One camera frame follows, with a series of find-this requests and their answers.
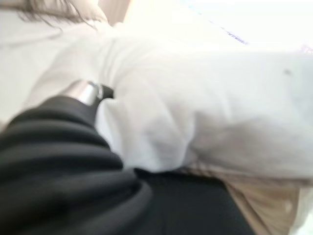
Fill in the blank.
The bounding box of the white duvet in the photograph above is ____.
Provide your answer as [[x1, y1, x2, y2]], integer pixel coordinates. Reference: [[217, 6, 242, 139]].
[[24, 22, 313, 183]]

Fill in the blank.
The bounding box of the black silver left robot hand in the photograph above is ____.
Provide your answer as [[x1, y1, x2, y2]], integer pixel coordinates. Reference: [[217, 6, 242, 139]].
[[0, 80, 255, 235]]

